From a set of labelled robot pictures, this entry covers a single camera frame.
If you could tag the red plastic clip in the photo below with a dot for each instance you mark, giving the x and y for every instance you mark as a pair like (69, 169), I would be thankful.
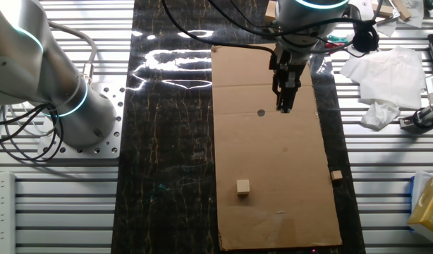
(330, 46)

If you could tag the black marble pattern mat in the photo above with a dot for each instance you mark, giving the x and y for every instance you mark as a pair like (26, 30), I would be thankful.
(167, 141)

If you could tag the crumpled white tissue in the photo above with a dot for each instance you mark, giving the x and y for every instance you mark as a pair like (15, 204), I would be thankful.
(378, 114)

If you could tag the rectangular wooden block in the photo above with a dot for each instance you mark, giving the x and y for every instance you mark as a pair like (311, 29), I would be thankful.
(384, 10)

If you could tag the long wooden bar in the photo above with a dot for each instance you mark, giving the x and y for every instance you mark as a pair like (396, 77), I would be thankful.
(402, 10)

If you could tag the large flat white tissue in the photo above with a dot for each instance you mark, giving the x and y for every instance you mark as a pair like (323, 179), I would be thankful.
(389, 77)

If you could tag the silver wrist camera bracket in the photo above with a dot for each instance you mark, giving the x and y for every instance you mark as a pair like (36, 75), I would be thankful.
(361, 10)

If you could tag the small white tissue sheet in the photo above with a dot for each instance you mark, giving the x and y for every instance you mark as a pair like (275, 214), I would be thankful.
(348, 50)

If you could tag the small wooden cube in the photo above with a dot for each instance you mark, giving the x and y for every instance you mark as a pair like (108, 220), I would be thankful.
(243, 187)
(336, 175)

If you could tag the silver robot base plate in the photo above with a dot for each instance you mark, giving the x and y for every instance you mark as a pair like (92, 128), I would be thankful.
(110, 141)

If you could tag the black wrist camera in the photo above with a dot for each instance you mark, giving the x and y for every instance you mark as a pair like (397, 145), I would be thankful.
(365, 39)

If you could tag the metal tray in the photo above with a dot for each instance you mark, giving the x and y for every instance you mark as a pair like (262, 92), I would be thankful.
(385, 19)

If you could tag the large wooden block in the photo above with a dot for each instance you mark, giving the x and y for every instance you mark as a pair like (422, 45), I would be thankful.
(271, 11)

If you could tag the yellow tissue box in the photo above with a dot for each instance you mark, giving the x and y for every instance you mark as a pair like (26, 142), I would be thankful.
(429, 211)

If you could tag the white power strip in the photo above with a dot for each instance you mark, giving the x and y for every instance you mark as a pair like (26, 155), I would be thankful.
(3, 211)

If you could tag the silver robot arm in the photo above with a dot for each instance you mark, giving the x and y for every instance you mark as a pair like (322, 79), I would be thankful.
(26, 53)

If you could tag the brown cardboard sheet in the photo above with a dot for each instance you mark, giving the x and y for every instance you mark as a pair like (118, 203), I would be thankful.
(273, 158)

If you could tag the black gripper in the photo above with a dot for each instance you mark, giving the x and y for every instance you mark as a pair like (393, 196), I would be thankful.
(290, 63)

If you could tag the teal plastic clip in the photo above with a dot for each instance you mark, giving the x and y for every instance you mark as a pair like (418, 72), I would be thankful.
(334, 37)

